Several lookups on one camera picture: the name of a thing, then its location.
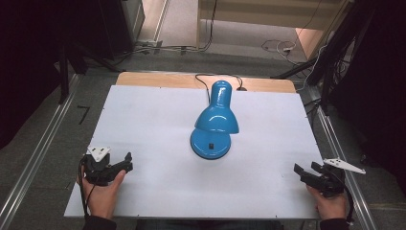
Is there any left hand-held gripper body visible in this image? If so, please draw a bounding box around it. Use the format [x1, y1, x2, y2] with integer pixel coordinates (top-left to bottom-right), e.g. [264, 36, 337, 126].
[82, 146, 117, 187]

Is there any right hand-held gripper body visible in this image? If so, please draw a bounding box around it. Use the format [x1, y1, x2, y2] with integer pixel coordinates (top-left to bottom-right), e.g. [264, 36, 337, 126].
[314, 157, 368, 198]

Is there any blue desk lamp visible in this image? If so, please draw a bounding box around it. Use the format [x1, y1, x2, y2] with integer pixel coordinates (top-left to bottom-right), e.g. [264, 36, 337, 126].
[190, 80, 240, 161]

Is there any person's right hand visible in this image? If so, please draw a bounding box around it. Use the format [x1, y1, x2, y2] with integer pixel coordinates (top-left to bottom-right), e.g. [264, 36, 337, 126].
[305, 184, 350, 221]

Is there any person's left hand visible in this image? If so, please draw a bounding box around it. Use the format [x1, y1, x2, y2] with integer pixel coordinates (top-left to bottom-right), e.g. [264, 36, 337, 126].
[76, 165, 127, 220]

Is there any white table board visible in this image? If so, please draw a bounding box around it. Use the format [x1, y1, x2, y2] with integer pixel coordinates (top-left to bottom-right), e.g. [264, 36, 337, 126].
[63, 84, 327, 221]

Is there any black metal stand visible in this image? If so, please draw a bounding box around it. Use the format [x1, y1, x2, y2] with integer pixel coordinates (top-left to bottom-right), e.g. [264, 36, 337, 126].
[270, 0, 376, 113]
[56, 41, 124, 105]

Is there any black curtain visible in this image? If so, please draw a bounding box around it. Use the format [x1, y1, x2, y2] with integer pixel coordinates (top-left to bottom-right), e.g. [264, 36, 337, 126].
[328, 0, 406, 196]
[0, 0, 135, 151]

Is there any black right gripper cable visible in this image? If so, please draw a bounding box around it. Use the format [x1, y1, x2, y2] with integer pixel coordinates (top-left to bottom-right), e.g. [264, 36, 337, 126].
[337, 173, 356, 223]

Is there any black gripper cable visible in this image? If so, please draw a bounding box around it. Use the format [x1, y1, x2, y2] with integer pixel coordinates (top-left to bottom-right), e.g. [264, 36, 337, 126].
[78, 158, 98, 219]
[337, 173, 356, 223]

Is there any metal floor rail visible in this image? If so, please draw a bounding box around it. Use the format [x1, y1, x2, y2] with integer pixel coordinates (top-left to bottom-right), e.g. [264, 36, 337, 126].
[0, 74, 80, 230]
[307, 87, 379, 230]

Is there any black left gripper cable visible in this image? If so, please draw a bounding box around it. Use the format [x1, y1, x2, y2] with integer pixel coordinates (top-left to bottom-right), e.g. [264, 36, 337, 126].
[78, 158, 98, 219]

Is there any black lamp cable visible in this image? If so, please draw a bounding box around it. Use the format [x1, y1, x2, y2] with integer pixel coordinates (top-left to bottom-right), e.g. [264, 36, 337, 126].
[194, 73, 248, 104]

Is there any grey floor cable bundle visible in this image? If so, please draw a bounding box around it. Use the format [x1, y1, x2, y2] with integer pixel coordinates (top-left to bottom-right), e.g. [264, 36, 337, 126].
[109, 39, 214, 66]

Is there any white floor cable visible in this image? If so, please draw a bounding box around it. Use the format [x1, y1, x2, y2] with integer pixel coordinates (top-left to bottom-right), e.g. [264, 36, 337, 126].
[260, 38, 328, 92]

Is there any black hanging cable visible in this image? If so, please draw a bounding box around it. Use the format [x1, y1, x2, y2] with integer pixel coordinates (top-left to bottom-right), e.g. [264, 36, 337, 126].
[200, 0, 219, 52]

